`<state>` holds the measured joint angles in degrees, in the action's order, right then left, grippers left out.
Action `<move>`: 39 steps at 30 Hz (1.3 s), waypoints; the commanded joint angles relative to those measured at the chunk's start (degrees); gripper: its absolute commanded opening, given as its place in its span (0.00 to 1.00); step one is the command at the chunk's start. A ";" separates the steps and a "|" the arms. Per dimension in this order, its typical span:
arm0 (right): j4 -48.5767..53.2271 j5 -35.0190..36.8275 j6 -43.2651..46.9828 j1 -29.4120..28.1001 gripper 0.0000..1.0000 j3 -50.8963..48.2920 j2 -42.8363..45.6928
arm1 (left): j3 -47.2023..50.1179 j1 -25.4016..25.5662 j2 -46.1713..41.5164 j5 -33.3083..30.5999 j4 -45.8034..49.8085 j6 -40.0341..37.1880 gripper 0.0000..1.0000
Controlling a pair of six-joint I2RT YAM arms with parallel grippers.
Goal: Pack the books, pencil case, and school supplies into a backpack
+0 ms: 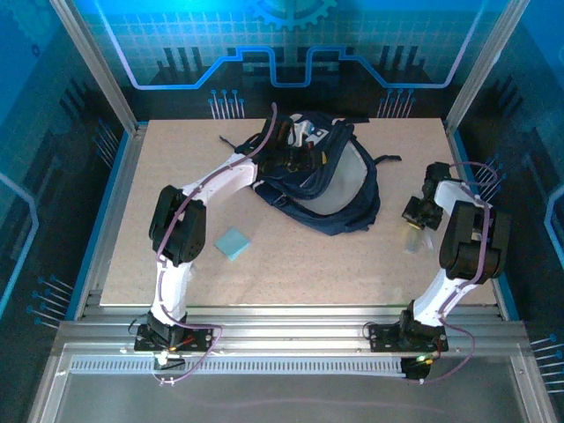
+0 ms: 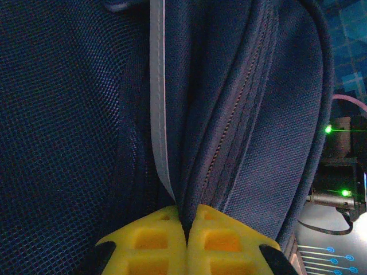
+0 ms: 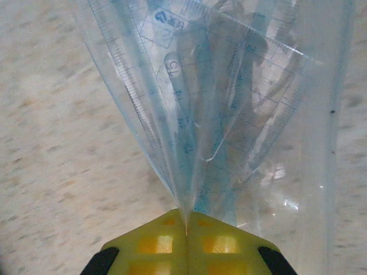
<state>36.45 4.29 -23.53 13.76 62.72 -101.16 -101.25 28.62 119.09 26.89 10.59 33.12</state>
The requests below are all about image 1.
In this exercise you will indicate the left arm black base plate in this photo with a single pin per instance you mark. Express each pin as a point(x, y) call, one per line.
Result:
point(202, 340)

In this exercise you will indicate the aluminium frame beam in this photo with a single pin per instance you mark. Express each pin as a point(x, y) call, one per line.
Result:
point(286, 330)

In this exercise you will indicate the aluminium frame post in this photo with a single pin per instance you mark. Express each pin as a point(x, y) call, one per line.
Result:
point(100, 66)
point(484, 66)

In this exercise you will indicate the navy blue backpack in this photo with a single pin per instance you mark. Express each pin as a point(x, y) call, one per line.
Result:
point(343, 176)

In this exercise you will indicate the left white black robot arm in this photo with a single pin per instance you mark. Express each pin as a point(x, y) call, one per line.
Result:
point(176, 229)

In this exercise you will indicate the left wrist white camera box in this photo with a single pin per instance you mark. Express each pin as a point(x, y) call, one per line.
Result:
point(302, 132)

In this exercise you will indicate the aluminium table side rail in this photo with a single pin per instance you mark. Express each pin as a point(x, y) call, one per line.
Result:
point(113, 229)
point(457, 150)

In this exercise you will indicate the light blue sticky note pad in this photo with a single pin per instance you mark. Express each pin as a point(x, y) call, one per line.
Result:
point(232, 243)

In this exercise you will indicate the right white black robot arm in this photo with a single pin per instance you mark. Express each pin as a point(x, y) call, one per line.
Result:
point(476, 242)

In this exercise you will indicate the black controller box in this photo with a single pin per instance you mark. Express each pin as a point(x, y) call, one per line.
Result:
point(414, 370)

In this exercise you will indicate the grey metal panel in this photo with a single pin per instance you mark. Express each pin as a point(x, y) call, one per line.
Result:
point(286, 398)

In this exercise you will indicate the clear plastic stationery pack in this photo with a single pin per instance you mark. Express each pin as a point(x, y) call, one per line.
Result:
point(414, 242)

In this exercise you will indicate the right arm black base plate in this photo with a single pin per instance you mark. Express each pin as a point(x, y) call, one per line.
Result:
point(379, 340)

